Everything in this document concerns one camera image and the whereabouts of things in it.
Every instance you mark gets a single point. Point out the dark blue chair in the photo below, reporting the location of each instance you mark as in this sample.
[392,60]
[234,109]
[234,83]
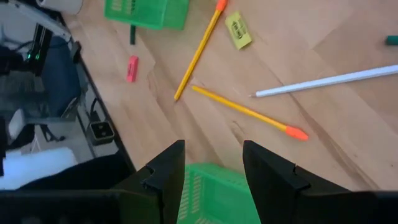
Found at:
[60,77]

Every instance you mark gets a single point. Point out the dark green pen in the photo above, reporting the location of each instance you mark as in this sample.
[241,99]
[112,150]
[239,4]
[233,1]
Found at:
[392,40]

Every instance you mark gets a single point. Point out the dark green crayon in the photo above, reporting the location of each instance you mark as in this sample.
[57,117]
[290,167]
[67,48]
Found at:
[132,35]

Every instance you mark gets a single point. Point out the dark square device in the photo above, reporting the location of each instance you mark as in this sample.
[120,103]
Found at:
[101,133]

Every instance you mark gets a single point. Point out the white pencil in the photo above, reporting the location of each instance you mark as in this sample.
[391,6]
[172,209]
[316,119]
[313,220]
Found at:
[326,81]

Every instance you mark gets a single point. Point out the white block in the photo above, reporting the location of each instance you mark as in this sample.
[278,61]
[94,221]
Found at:
[34,169]

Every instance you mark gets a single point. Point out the pink eraser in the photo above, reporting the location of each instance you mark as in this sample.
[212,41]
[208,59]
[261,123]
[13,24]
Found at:
[132,68]

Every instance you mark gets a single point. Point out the black table edge rail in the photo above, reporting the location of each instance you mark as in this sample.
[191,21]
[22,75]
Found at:
[124,148]

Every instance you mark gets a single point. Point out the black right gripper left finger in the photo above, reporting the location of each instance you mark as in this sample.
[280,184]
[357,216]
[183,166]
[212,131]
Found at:
[169,174]

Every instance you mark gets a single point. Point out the yellow pencil orange eraser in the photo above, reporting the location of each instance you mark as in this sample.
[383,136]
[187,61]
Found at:
[199,51]
[245,111]

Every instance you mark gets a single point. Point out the green plastic bin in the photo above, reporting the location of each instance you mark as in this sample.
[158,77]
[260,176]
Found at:
[146,12]
[214,196]

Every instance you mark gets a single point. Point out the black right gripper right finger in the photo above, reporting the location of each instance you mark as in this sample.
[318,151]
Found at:
[267,180]

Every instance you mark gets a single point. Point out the black computer green lights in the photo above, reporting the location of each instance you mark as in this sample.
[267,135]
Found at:
[38,46]

